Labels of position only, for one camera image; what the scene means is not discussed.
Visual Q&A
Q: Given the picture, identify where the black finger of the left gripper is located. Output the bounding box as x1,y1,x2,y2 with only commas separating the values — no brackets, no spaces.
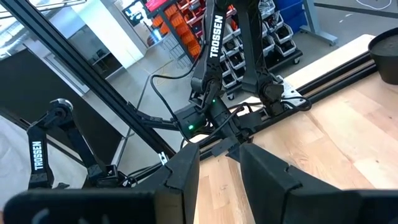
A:
219,136,242,157
229,145,249,162

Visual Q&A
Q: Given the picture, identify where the black monitor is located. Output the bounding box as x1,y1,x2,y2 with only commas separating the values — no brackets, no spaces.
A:
122,1,146,28

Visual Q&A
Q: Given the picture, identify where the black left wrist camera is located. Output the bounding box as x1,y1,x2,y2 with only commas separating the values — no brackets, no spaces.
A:
173,103,208,139

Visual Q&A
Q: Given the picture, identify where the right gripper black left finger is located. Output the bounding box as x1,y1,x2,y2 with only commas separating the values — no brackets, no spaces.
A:
2,142,200,224

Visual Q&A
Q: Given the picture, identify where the grey stand leg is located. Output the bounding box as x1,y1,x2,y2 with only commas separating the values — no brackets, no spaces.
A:
300,0,339,47

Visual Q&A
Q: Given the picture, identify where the rack of storage bins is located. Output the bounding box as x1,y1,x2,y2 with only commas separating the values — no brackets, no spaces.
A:
144,0,304,101

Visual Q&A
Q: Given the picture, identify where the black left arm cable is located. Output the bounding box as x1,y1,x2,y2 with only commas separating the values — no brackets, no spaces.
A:
150,46,206,144

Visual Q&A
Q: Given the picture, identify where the white floor cable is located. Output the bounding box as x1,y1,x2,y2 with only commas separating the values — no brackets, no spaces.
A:
355,0,393,11

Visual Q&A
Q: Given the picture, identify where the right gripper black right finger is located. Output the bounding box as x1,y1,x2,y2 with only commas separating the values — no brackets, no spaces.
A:
239,142,398,224

